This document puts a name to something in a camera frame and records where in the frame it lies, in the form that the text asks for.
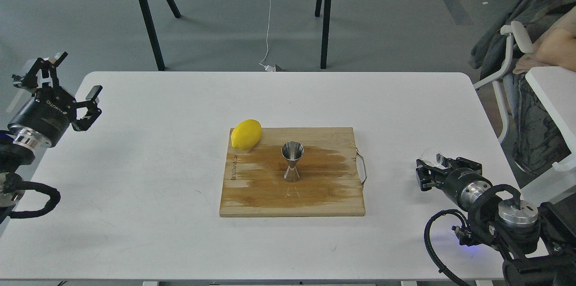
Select steel double jigger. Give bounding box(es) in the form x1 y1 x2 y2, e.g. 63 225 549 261
281 141 305 182

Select white hanging cable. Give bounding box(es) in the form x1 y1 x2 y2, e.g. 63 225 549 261
259 0 277 72

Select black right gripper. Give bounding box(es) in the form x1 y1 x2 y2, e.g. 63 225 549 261
415 157 492 212

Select white office chair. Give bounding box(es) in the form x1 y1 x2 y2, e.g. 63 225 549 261
472 21 576 174

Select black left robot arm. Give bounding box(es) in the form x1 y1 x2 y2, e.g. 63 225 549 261
0 52 103 231

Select clear glass measuring cup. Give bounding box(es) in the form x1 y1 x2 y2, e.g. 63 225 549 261
419 148 446 170

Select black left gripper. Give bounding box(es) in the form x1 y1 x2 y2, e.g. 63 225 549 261
8 52 103 148

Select grey jacket on chair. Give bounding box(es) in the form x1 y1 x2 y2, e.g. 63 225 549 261
468 0 576 80

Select person forearm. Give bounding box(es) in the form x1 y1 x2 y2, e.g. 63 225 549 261
513 7 576 75

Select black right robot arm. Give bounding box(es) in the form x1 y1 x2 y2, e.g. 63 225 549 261
415 154 576 286

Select white side table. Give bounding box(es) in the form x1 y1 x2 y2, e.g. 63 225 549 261
525 67 576 153

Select yellow lemon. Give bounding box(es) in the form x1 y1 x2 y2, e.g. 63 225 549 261
230 119 262 151

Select wooden cutting board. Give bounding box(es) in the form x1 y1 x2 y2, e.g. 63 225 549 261
219 127 365 218

